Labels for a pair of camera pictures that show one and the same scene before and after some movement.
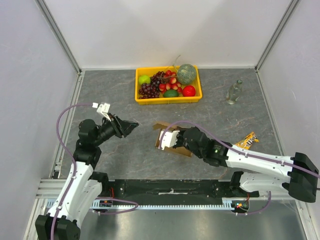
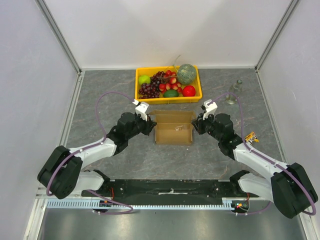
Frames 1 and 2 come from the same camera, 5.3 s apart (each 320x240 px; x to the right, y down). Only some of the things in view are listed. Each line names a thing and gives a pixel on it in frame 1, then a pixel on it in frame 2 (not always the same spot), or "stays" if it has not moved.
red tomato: [189, 91] stays
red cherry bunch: [173, 85] stays
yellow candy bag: [246, 142] stays
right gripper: [181, 139] → [201, 124]
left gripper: [123, 128] → [148, 124]
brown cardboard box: [165, 125] → [173, 127]
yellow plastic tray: [181, 99] stays
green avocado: [171, 93] stays
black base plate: [174, 188] stays
